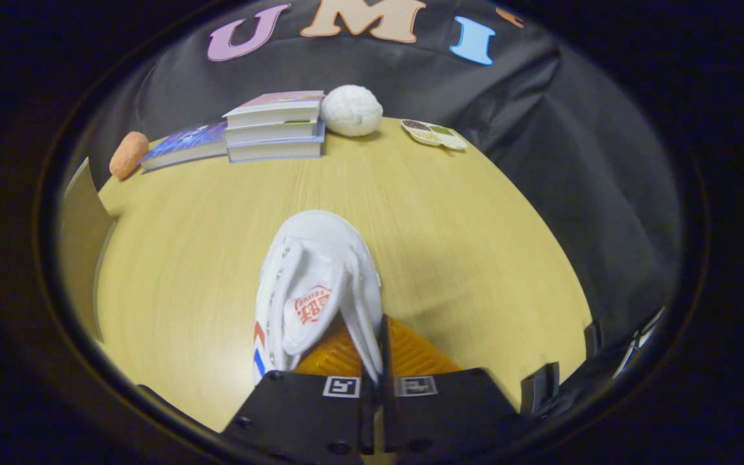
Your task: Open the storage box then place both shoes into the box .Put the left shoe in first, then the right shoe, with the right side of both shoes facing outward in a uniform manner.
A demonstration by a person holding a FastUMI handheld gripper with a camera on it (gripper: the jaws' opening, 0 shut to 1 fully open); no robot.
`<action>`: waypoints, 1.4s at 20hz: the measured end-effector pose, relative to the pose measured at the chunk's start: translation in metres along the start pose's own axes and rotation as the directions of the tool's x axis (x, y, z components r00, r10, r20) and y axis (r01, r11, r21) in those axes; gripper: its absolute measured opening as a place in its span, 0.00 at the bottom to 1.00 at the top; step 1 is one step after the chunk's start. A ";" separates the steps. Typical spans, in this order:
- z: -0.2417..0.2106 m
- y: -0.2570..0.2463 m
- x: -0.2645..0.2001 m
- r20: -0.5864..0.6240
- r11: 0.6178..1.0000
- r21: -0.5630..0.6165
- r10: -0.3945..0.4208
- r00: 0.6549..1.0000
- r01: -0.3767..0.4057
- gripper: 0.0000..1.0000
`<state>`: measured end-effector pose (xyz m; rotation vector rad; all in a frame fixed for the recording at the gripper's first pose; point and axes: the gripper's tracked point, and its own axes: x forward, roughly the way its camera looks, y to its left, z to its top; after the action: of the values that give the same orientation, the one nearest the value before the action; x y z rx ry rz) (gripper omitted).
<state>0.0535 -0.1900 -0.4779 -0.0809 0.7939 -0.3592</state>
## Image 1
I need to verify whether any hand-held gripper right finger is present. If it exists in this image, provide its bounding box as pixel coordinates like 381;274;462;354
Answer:
380;315;522;465

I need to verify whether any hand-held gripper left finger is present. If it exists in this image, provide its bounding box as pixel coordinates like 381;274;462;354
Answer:
223;323;380;465

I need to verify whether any white canvas shoe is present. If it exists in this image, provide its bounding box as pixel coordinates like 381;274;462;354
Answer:
252;209;386;388

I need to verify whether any beige storage box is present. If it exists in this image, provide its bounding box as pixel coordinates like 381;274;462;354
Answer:
59;158;118;344

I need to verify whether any small divided sample tray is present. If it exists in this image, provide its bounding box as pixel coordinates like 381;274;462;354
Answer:
400;118;469;152

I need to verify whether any white book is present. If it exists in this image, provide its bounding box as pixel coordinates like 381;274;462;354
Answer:
226;123;327;164
223;119;322;149

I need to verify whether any white knitted ball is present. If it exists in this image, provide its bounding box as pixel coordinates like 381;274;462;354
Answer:
320;84;384;138

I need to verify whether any black backdrop cloth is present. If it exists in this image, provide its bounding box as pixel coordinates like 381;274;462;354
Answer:
81;0;683;353

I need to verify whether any blue book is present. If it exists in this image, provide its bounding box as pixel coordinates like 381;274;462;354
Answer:
139;121;230;174

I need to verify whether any orange sponge lump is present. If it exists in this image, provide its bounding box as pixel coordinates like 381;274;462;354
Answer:
108;130;151;181

